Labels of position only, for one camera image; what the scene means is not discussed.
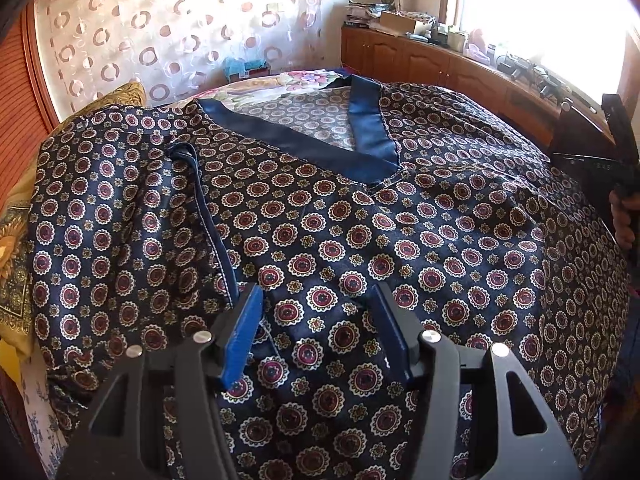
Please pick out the white blue-floral bedsheet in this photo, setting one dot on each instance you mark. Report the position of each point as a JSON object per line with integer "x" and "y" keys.
{"x": 40, "y": 420}

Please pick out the circle pattern sheer curtain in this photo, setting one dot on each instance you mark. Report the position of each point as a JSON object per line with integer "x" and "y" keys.
{"x": 150, "y": 20}

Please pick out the stack of papers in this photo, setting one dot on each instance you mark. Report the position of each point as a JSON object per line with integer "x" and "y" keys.
{"x": 362, "y": 12}

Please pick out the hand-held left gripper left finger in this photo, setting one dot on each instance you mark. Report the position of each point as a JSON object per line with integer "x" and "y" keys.
{"x": 245, "y": 335}

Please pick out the wooden slatted headboard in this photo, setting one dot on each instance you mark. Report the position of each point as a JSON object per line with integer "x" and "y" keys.
{"x": 20, "y": 110}

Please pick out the pink floral quilt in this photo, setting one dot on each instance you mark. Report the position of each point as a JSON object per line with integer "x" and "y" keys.
{"x": 310, "y": 80}

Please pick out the bright window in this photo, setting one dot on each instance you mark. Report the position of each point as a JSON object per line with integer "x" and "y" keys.
{"x": 540, "y": 5}

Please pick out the navy medallion print pajama top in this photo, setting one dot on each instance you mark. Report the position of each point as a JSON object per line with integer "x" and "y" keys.
{"x": 350, "y": 210}

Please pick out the wooden cabinet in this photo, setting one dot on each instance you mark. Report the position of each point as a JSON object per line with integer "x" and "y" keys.
{"x": 425, "y": 60}

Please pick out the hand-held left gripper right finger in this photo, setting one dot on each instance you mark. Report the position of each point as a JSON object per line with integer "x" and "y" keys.
{"x": 392, "y": 335}

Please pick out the person's right hand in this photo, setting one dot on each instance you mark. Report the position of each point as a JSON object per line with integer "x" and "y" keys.
{"x": 626, "y": 222}

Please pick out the cardboard box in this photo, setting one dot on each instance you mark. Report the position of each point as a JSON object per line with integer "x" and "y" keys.
{"x": 400, "y": 22}

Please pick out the yellow patterned pillow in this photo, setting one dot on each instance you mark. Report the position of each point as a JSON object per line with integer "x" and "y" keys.
{"x": 15, "y": 270}

